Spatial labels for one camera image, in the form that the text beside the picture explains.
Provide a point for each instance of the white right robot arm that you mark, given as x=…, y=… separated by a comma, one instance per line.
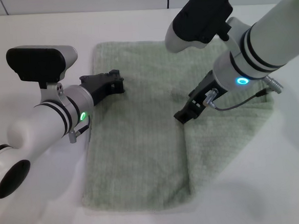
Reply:
x=268, y=44

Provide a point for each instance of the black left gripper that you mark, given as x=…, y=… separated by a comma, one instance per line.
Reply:
x=97, y=87

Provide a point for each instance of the light green terry towel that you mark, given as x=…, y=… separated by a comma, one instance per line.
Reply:
x=136, y=143

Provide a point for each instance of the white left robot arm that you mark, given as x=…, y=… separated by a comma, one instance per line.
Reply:
x=42, y=124

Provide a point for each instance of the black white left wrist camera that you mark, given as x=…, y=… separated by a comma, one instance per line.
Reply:
x=38, y=63

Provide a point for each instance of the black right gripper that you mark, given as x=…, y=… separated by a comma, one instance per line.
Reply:
x=202, y=93

